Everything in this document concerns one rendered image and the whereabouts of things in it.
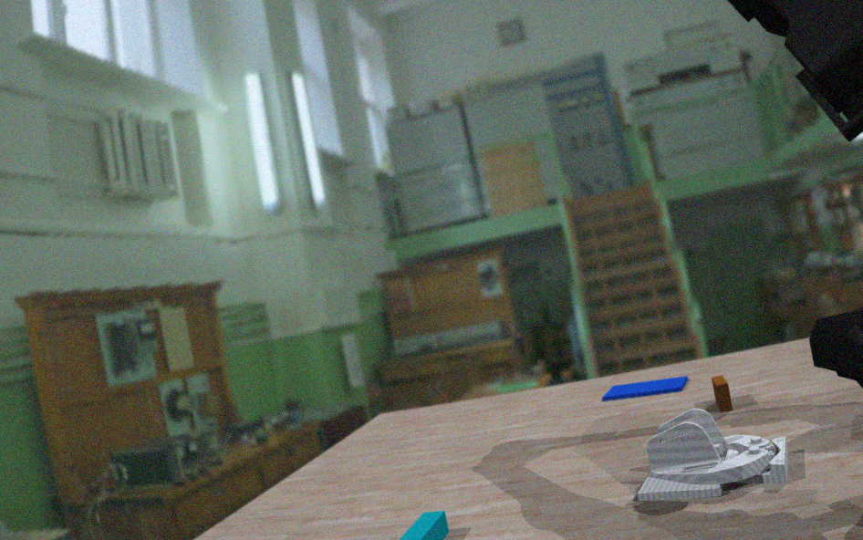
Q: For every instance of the brown rectangular block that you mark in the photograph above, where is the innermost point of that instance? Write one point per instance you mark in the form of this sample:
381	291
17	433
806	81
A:
722	393

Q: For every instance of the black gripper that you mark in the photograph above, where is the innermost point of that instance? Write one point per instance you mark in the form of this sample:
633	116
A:
837	344

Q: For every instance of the blue flat bar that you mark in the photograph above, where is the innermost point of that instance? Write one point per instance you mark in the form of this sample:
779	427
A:
652	387

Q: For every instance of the teal rectangular block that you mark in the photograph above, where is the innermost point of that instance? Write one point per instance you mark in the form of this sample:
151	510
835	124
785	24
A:
429	526

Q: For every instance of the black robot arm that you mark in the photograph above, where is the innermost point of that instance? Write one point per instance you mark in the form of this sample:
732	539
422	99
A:
826	37

